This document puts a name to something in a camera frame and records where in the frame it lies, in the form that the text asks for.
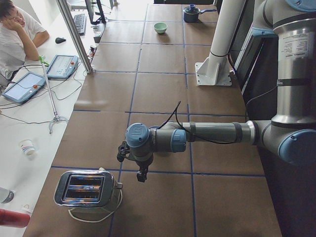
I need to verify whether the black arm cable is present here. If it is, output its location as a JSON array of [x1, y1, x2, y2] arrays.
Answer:
[[158, 100, 237, 145]]

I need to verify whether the red bottle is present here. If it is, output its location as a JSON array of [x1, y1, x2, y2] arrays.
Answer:
[[0, 209, 30, 228]]

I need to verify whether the white paper cup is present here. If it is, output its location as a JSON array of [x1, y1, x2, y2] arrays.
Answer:
[[19, 139, 36, 159]]

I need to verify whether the black computer monitor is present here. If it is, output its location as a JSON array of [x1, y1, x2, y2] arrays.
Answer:
[[85, 0, 106, 25]]

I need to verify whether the reacher grabber tool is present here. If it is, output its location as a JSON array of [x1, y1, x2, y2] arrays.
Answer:
[[39, 56, 69, 134]]

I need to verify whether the far teach pendant tablet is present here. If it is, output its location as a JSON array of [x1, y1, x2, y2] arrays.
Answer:
[[46, 55, 79, 80]]

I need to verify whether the blue saucepan with lid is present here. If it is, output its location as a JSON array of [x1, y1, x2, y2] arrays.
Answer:
[[183, 4, 217, 23]]

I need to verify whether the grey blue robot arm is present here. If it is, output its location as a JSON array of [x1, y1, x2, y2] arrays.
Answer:
[[117, 0, 316, 182]]

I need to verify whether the green bowl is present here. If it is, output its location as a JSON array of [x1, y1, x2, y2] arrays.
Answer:
[[154, 22, 167, 34]]

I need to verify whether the chrome toaster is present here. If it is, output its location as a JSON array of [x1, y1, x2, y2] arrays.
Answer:
[[54, 170, 123, 212]]

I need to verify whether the black keyboard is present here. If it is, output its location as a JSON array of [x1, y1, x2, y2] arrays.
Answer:
[[73, 13, 86, 36]]

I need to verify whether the teach pendant tablet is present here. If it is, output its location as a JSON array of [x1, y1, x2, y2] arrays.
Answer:
[[46, 55, 79, 80], [2, 72, 45, 103]]

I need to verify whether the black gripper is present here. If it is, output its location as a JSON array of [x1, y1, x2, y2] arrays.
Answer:
[[117, 141, 154, 183]]

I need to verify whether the aluminium frame post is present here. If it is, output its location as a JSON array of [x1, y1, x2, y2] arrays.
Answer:
[[56, 0, 93, 74]]

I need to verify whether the black computer mouse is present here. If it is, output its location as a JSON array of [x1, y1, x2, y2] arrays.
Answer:
[[55, 37, 66, 44]]

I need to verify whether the seated person in white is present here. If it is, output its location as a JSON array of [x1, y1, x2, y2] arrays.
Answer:
[[0, 0, 49, 87]]

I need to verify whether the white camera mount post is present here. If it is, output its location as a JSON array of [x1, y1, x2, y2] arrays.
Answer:
[[195, 0, 246, 86]]

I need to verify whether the near teach pendant tablet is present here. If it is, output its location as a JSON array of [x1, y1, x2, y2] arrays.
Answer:
[[2, 72, 45, 103]]

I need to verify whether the white toaster power cord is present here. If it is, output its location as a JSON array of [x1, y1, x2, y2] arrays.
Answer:
[[68, 190, 123, 223]]

